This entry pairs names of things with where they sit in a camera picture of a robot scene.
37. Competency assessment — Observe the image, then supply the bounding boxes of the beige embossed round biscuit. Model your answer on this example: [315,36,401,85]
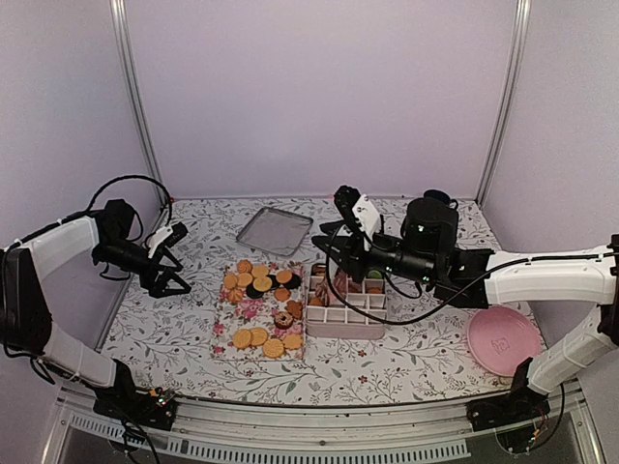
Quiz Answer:
[262,338,285,359]

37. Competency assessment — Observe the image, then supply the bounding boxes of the floral rectangular tray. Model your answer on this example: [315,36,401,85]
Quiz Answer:
[211,259,306,362]

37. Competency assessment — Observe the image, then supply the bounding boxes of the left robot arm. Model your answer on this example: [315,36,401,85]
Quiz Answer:
[1,199,191,420]

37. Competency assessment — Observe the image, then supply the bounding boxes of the chocolate sprinkle donut cookie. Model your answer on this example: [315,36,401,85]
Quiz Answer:
[274,311,295,330]

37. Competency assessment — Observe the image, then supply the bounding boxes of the dark blue mug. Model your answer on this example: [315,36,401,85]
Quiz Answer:
[424,189,458,210]

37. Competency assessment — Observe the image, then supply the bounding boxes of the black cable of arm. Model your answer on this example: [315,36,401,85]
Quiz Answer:
[86,174,175,228]
[324,226,619,330]

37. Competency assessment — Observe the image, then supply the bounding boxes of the pink plate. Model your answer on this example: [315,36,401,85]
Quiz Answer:
[466,306,543,377]

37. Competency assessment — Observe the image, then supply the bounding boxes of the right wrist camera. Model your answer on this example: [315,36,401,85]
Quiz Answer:
[334,185,382,245]

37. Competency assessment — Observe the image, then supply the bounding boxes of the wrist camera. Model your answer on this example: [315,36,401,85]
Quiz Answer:
[146,222,188,258]
[334,185,382,245]

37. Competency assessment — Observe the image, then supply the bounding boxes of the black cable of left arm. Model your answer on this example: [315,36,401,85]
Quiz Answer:
[86,174,175,228]

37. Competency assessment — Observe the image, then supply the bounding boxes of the metal frame post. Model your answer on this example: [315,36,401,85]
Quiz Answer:
[109,0,162,180]
[475,0,532,209]

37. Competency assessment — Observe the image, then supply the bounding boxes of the left metal frame post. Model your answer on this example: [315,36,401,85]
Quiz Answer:
[109,0,162,180]

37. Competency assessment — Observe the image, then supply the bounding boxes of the metal tin lid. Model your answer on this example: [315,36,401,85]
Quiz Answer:
[236,207,313,257]

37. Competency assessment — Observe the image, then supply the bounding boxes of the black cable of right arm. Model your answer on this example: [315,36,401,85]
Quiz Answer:
[324,226,619,330]

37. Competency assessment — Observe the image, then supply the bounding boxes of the tan round cookie on black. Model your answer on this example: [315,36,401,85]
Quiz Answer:
[276,270,293,285]

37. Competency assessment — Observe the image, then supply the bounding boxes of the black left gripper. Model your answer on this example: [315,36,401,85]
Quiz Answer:
[97,236,192,297]

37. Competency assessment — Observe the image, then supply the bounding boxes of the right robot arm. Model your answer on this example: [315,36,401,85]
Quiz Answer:
[311,188,618,421]

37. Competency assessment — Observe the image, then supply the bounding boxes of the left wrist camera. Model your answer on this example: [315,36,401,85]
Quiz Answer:
[146,222,188,258]

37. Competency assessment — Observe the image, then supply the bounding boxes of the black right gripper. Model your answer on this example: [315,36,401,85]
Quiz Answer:
[312,219,437,286]

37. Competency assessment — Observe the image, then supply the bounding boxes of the right metal frame post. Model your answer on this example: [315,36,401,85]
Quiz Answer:
[475,0,532,209]

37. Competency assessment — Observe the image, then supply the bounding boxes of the pink divided cookie tin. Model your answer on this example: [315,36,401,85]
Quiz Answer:
[305,263,387,340]

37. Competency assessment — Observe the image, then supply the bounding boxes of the metal serving tongs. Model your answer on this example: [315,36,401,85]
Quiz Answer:
[314,269,348,306]

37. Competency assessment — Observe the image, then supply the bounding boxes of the aluminium front rail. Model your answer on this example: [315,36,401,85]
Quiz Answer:
[42,381,610,463]

